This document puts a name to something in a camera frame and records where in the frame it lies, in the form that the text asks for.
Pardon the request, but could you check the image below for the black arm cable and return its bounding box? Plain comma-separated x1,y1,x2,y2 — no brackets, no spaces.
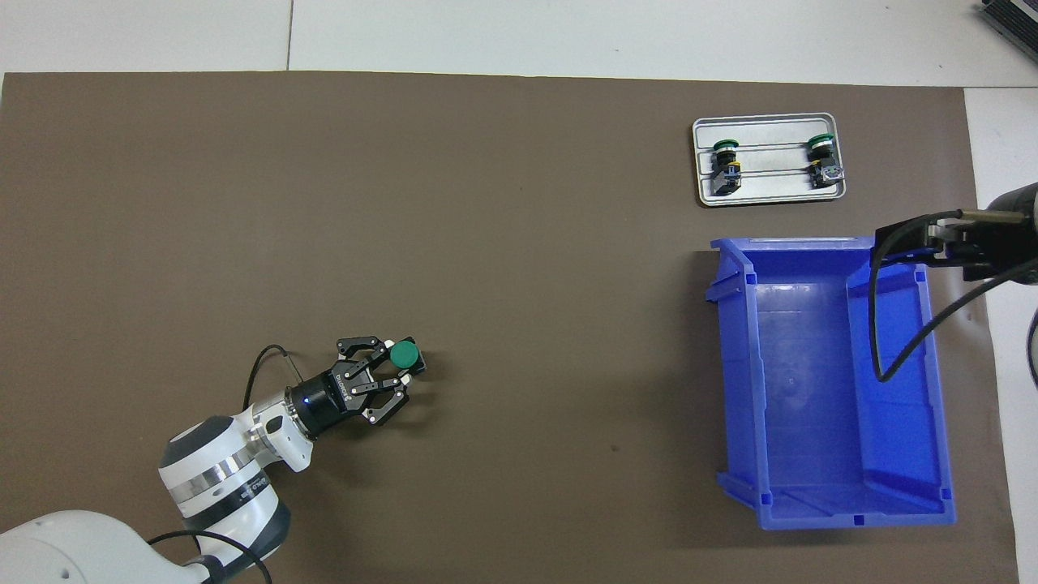
242,345,306,411
868,208,1038,384

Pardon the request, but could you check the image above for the grey metal tray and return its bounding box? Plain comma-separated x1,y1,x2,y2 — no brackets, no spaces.
692,113,847,208

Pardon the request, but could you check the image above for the brown table mat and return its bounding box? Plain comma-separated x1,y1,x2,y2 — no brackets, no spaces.
0,71,1021,584

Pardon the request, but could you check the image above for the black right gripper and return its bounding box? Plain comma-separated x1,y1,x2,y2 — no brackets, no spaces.
872,213,1038,285

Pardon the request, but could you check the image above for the grey ribbed device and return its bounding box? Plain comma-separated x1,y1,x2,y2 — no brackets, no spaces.
977,0,1038,43

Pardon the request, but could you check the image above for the green push button switch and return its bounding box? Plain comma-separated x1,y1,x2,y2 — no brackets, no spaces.
807,134,846,191
388,336,429,379
711,140,745,198

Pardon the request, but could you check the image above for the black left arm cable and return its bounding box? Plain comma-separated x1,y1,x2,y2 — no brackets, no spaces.
242,345,306,411

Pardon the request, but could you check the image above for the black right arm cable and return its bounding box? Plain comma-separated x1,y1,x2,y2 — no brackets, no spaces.
868,208,1038,384

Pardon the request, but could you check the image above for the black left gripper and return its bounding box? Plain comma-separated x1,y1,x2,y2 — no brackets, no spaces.
289,334,411,440

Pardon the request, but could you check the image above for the blue plastic storage bin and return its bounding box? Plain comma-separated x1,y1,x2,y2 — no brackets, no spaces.
704,236,958,531

